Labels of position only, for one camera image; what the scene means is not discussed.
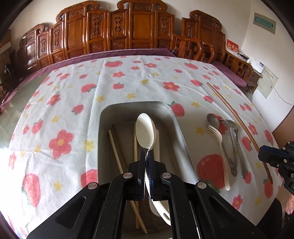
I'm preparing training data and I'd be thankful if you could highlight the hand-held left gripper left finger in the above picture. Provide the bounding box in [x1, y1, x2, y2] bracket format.
[27, 149, 147, 239]

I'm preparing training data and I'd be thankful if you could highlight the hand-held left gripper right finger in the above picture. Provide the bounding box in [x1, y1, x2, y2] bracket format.
[147, 150, 268, 239]

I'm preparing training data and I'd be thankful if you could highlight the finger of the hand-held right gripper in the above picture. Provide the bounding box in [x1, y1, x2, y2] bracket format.
[261, 145, 282, 152]
[258, 149, 287, 169]

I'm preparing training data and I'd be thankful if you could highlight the pile of spoons and chopsticks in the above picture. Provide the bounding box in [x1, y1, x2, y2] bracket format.
[208, 82, 274, 184]

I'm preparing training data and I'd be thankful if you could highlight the pale wooden chopstick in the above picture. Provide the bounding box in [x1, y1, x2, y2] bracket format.
[107, 129, 148, 234]

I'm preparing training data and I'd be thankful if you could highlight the cream plastic spoon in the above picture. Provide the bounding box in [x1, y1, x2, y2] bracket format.
[148, 129, 172, 227]
[135, 113, 157, 200]

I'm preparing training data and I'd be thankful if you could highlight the brown wooden chopstick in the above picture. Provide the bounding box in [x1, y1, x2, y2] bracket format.
[206, 82, 274, 184]

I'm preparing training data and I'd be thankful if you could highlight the metal rectangular tray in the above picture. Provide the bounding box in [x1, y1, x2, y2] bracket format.
[98, 101, 199, 239]

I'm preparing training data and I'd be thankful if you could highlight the person's right hand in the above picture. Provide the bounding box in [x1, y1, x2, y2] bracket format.
[285, 195, 294, 215]

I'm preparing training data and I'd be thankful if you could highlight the metal fork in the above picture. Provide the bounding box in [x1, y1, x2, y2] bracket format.
[220, 119, 238, 172]
[227, 121, 250, 179]

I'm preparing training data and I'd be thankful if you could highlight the cream plastic fork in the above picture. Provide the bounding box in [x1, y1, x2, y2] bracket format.
[207, 125, 231, 191]

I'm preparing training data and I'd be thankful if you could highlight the person's dark clothing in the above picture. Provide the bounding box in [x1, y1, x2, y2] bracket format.
[259, 198, 288, 239]

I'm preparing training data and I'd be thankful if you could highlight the metal spoon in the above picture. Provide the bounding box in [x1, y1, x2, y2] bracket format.
[206, 113, 238, 177]

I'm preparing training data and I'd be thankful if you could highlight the wooden side table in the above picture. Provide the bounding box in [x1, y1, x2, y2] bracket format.
[246, 62, 263, 92]

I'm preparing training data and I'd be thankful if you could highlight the white blue box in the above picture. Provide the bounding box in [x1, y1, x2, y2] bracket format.
[253, 61, 267, 73]

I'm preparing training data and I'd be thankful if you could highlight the purple armchair cushion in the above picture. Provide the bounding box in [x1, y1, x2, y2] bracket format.
[212, 60, 247, 87]

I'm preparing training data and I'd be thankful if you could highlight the strawberry flower print tablecloth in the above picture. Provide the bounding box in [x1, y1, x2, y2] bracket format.
[0, 55, 284, 239]

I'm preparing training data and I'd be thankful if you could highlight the red box on side table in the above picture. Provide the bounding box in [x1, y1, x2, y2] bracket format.
[225, 39, 239, 55]

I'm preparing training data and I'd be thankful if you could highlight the carved wooden armchair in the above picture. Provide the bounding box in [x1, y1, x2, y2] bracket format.
[172, 10, 253, 88]

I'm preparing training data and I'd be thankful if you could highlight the carved wooden sofa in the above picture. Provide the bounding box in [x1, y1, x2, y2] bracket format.
[16, 0, 178, 70]

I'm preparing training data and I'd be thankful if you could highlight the grey wall panel box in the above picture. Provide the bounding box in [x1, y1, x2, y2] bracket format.
[253, 13, 277, 35]

